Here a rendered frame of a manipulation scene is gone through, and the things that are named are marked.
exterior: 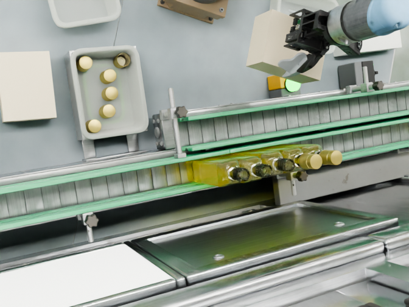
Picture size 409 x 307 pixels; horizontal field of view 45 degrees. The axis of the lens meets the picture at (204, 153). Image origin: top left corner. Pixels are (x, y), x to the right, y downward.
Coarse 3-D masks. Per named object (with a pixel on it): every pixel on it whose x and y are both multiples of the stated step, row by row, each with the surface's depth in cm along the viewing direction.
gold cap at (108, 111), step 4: (108, 104) 127; (100, 108) 129; (104, 108) 126; (108, 108) 127; (112, 108) 127; (100, 112) 128; (104, 112) 126; (108, 112) 127; (112, 112) 127; (104, 116) 128; (108, 116) 127; (112, 116) 127
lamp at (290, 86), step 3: (285, 81) 146; (288, 81) 145; (291, 81) 145; (285, 84) 146; (288, 84) 145; (291, 84) 145; (294, 84) 145; (297, 84) 145; (300, 84) 146; (285, 87) 147; (288, 87) 146; (291, 87) 145; (294, 87) 145; (297, 87) 146; (288, 90) 147; (291, 90) 146; (294, 90) 146
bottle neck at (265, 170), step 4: (256, 164) 111; (260, 164) 110; (264, 164) 109; (268, 164) 109; (252, 168) 112; (256, 168) 110; (260, 168) 108; (264, 168) 111; (268, 168) 109; (272, 168) 109; (252, 172) 112; (256, 172) 110; (260, 172) 108; (264, 172) 111; (268, 172) 110; (272, 172) 109; (256, 176) 112; (260, 176) 109; (264, 176) 108; (268, 176) 108
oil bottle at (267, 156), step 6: (246, 150) 130; (252, 150) 127; (258, 150) 125; (264, 150) 123; (270, 150) 121; (276, 150) 119; (258, 156) 117; (264, 156) 115; (270, 156) 115; (276, 156) 115; (282, 156) 116; (264, 162) 115; (270, 162) 115; (276, 174) 116
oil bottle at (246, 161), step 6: (216, 156) 130; (222, 156) 127; (228, 156) 125; (234, 156) 123; (240, 156) 120; (246, 156) 118; (252, 156) 116; (240, 162) 113; (246, 162) 113; (252, 162) 113; (258, 162) 113; (246, 168) 112; (252, 180) 113
